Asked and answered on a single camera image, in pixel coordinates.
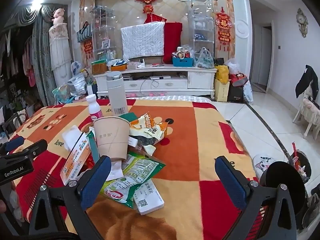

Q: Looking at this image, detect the yellow bag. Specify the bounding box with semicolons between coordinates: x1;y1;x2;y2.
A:
215;65;230;84

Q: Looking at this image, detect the brown paper cup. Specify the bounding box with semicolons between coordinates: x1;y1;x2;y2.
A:
93;116;131;162

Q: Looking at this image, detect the brown gift bag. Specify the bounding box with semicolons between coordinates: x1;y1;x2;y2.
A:
91;60;108;75

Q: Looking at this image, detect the television with white quilted cover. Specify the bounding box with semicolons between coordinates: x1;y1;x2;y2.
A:
120;22;165;59

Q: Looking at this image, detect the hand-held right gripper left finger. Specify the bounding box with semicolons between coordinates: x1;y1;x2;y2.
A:
28;155;112;240

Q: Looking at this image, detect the orange red printed blanket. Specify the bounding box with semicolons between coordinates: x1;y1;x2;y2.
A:
7;97;260;240

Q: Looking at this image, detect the white bottle pink label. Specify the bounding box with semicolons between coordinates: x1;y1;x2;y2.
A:
86;94;103;120

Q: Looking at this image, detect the green white snack packet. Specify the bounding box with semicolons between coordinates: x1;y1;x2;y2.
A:
100;154;166;209

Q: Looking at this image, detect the blue basket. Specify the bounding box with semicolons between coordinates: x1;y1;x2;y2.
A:
172;51;194;67

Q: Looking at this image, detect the red gift box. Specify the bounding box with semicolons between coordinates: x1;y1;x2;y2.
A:
229;73;248;87

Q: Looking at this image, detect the cat print stool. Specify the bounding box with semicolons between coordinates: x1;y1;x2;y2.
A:
252;154;273;173

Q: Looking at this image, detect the beige paper bag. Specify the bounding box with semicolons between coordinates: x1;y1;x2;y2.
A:
214;79;230;102

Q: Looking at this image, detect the pink plush toy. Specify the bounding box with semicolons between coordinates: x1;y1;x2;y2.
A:
51;8;66;25

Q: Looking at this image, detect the silver insulated bag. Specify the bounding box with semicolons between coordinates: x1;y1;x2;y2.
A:
66;74;88;97

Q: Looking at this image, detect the red cloth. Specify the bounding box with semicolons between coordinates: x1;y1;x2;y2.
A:
163;22;183;64

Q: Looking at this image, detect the black jacket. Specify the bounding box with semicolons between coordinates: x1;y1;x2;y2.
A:
295;65;319;98

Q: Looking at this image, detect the lace covered standing air conditioner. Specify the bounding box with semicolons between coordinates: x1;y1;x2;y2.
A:
49;22;73;87

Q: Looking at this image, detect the white thermos bottle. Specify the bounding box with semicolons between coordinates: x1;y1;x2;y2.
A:
106;71;129;117

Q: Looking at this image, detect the grey patterned curtain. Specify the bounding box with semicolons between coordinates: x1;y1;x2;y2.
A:
15;5;58;105

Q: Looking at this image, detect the hanging clothes rack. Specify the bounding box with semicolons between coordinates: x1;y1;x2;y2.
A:
0;27;38;110

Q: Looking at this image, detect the clear plastic bag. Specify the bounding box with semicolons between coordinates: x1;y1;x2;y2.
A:
195;47;215;68

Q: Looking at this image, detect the black lined trash bin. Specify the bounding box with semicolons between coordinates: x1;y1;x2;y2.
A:
290;150;312;180

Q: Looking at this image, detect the orange white medicine box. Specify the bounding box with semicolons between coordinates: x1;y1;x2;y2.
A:
61;131;92;186

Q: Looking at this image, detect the tall clear acrylic shelf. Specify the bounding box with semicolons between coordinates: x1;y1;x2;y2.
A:
187;0;215;65

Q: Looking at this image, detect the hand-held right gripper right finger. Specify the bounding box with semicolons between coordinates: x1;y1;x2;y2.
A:
214;155;302;240

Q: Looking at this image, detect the white black snack packet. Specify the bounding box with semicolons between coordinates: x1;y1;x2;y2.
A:
129;130;163;155

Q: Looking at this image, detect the long red wrapper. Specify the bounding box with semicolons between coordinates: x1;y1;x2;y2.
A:
291;142;300;167

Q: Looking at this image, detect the black shopping bag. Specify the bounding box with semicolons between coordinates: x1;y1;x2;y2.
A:
229;82;247;103

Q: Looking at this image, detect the white plastic bag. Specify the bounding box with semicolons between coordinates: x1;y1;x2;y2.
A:
225;58;240;74

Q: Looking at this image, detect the white television cabinet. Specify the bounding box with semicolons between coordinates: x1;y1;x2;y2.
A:
93;65;218;99

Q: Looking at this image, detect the striped tote bag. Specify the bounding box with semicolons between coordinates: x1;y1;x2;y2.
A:
76;21;93;43

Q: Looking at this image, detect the small red hanging ornament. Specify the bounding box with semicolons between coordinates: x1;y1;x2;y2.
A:
81;39;93;57

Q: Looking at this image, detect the teal packet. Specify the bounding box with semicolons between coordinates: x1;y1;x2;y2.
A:
86;131;100;165

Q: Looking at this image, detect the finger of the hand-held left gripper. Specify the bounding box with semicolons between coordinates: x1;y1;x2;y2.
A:
0;140;48;159
0;137;25;154

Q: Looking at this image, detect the red hanging wall ornament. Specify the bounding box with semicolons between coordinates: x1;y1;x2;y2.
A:
215;7;234;52

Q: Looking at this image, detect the dark green packet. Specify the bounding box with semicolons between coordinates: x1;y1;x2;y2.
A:
119;112;138;123

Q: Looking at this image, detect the ornate wall clock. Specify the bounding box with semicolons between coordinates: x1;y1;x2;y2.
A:
296;8;308;38

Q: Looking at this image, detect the orange snack packet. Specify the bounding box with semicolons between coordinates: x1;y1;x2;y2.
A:
130;112;170;140

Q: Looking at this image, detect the white paper slip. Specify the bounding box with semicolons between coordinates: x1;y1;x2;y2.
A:
107;160;124;180

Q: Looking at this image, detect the white printed bag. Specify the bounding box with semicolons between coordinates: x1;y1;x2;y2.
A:
244;80;253;104

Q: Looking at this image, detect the white chair with lace cover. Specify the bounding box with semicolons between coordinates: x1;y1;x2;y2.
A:
292;90;320;140

